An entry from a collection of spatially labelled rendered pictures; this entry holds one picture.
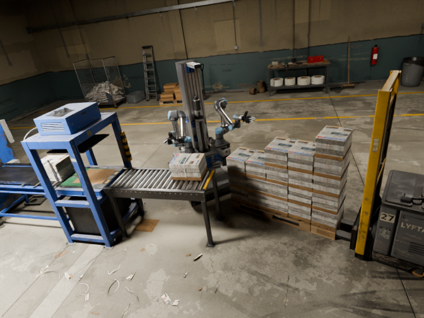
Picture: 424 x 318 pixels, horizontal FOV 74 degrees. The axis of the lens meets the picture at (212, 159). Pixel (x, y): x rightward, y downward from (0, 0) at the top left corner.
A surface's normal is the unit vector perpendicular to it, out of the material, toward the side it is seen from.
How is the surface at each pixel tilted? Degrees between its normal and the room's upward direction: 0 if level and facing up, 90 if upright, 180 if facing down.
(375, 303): 0
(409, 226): 90
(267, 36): 90
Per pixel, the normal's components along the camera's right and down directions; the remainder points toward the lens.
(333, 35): -0.25, 0.47
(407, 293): -0.13, -0.88
